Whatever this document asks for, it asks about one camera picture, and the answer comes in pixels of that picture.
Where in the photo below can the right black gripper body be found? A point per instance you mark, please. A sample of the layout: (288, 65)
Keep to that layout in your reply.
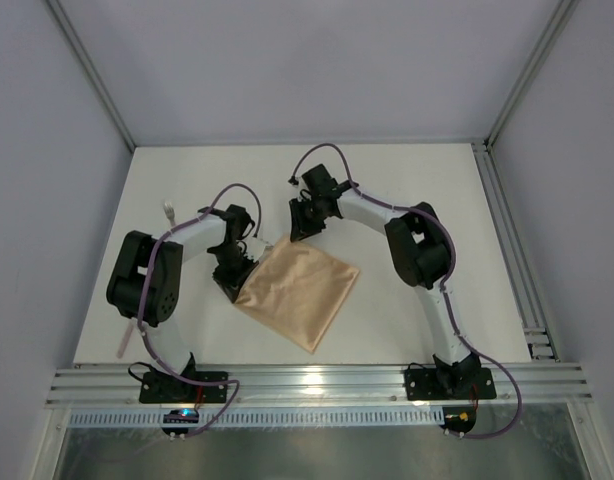
(303, 220)

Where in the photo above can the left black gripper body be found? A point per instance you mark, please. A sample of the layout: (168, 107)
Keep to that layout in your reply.
(232, 277)

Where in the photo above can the orange cloth napkin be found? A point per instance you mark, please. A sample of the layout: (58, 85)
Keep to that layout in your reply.
(297, 291)

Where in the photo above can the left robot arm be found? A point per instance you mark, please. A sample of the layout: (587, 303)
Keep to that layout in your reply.
(146, 278)

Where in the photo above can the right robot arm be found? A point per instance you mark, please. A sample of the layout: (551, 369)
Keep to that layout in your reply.
(422, 254)

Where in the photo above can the left black controller board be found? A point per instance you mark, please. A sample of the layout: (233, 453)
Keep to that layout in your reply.
(178, 423)

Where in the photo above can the black controller board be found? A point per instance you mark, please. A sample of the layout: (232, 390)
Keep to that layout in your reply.
(458, 421)
(178, 423)

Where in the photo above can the right black controller board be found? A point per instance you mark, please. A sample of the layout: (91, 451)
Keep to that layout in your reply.
(458, 421)

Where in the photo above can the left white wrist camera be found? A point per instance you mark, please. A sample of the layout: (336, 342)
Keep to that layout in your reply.
(258, 249)

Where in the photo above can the silver fork pink handle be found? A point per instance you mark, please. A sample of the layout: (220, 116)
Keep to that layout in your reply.
(170, 213)

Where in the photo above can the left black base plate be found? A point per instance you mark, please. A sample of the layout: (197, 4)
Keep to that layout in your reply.
(160, 388)

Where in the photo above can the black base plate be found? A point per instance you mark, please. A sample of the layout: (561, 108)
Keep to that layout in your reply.
(433, 383)
(160, 388)

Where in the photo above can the front aluminium rail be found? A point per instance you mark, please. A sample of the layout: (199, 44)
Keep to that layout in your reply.
(100, 386)

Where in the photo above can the aluminium rail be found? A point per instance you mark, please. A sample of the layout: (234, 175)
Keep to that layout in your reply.
(100, 386)
(533, 315)

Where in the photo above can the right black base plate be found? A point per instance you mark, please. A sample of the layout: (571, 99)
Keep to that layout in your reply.
(433, 383)

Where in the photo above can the white slotted cable duct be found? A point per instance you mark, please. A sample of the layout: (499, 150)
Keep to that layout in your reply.
(259, 417)

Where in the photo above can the right side aluminium rail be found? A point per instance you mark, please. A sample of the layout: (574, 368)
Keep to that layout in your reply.
(533, 315)

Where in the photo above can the left frame post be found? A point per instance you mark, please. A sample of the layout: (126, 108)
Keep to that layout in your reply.
(91, 74)

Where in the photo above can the frame post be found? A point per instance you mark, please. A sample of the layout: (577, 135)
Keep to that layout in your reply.
(91, 74)
(556, 24)

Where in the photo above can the right frame post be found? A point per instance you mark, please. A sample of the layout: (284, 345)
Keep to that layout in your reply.
(556, 24)

